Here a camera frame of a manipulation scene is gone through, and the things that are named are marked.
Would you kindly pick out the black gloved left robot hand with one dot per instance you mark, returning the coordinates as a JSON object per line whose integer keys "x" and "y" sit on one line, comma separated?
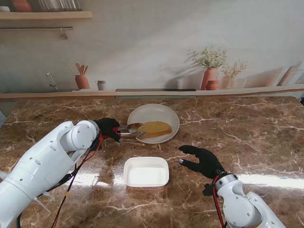
{"x": 107, "y": 127}

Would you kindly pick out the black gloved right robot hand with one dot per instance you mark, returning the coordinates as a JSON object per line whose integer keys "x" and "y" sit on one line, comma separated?
{"x": 209, "y": 162}

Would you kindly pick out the toasted bread slice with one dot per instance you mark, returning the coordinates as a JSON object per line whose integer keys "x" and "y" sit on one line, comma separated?
{"x": 156, "y": 129}

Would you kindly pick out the white bento box printed side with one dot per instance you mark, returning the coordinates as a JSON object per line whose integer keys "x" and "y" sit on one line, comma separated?
{"x": 146, "y": 174}

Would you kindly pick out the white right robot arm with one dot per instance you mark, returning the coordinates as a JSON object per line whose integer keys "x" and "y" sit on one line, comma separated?
{"x": 237, "y": 206}

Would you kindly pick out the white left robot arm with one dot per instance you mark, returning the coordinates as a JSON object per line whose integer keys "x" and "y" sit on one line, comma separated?
{"x": 45, "y": 161}

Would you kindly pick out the printed kitchen scene backdrop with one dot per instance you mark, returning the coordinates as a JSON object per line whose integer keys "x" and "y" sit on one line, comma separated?
{"x": 152, "y": 35}

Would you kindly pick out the round white plate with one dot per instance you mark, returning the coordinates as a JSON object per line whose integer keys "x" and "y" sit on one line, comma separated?
{"x": 156, "y": 112}

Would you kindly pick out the dark blurry object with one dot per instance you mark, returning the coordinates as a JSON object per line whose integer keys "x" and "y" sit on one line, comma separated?
{"x": 302, "y": 101}

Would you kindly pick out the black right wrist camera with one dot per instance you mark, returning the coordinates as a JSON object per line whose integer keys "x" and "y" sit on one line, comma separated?
{"x": 208, "y": 189}

